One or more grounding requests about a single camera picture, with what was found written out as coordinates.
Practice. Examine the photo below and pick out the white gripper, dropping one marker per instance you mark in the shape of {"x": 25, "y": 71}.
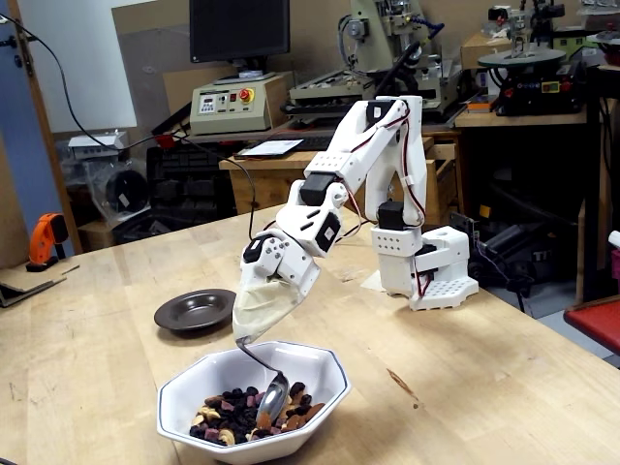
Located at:
{"x": 286, "y": 263}

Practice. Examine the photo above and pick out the bent metal spoon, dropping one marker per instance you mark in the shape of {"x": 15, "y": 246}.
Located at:
{"x": 273, "y": 399}

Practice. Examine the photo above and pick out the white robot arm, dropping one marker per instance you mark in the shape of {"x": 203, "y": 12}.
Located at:
{"x": 358, "y": 140}

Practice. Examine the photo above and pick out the brown round plate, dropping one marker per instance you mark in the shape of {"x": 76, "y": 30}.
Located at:
{"x": 194, "y": 310}

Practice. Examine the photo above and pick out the white octagonal bowl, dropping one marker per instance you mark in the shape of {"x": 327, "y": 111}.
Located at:
{"x": 218, "y": 373}

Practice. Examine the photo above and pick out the cream masking tape wrap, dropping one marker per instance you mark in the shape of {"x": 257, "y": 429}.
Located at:
{"x": 257, "y": 310}

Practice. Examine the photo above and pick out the white tape sheet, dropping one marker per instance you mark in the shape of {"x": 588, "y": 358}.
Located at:
{"x": 373, "y": 283}

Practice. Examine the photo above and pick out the wooden workbench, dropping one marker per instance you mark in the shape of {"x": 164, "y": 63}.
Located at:
{"x": 271, "y": 179}

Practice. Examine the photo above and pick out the white paper sheet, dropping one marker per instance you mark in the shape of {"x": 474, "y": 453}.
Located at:
{"x": 269, "y": 147}

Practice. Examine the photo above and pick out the black keyboard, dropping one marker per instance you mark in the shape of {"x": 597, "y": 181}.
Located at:
{"x": 315, "y": 143}

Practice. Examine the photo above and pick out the black plastic crate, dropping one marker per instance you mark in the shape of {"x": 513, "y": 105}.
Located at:
{"x": 184, "y": 184}

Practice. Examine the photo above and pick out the nut and raisin mix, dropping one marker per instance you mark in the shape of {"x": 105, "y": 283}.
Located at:
{"x": 227, "y": 412}

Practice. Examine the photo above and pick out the beige machine control box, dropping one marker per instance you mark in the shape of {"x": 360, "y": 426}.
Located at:
{"x": 227, "y": 109}

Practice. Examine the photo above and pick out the black spool in plastic bag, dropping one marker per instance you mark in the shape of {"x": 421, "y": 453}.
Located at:
{"x": 126, "y": 189}

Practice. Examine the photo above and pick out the small white box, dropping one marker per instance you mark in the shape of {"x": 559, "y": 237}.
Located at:
{"x": 92, "y": 145}

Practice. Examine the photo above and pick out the large brown board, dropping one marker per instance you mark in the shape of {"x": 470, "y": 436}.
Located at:
{"x": 145, "y": 72}

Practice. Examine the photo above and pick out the wooden side table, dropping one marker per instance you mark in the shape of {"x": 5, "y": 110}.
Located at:
{"x": 484, "y": 119}

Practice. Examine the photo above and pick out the orange and black tool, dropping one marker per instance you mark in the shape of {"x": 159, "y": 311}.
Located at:
{"x": 46, "y": 232}

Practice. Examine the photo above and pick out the black computer monitor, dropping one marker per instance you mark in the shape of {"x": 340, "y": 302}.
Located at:
{"x": 237, "y": 29}

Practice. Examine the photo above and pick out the beige CNC milling machine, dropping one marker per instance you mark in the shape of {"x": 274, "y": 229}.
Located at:
{"x": 382, "y": 29}

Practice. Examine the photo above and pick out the flat cardboard pieces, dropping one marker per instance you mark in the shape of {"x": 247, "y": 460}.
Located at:
{"x": 24, "y": 286}

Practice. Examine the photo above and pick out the brown cardboard box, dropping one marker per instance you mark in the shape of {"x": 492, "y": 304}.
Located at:
{"x": 477, "y": 51}

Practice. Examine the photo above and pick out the blue door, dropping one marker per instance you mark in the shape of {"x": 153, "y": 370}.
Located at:
{"x": 19, "y": 145}

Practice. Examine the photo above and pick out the black scroll saw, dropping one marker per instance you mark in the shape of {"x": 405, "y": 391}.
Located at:
{"x": 533, "y": 89}

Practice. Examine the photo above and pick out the red wooden chair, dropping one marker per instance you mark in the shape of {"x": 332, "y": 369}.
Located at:
{"x": 598, "y": 319}

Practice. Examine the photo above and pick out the green box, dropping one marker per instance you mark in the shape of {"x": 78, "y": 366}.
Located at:
{"x": 576, "y": 42}

